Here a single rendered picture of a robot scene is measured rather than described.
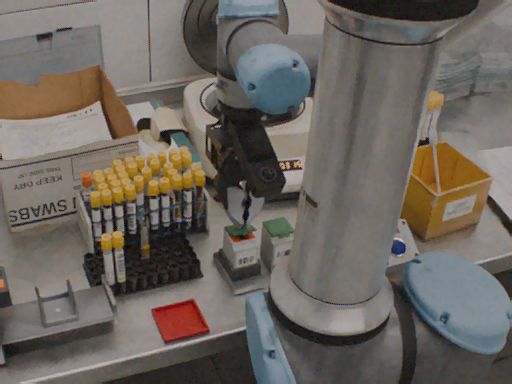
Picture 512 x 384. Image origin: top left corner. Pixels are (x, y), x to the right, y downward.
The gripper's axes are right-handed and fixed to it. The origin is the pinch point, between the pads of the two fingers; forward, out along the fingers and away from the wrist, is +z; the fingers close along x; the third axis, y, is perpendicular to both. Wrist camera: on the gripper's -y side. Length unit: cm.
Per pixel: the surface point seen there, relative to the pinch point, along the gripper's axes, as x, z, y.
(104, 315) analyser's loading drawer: 23.1, 6.2, -5.3
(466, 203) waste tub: -41.2, 4.2, -2.7
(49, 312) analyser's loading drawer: 30.5, 6.2, -2.2
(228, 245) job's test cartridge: 2.0, 4.0, 0.6
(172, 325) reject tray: 13.6, 10.0, -6.9
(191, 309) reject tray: 9.9, 10.0, -4.7
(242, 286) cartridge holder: 1.3, 8.8, -3.8
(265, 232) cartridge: -4.9, 4.6, 2.2
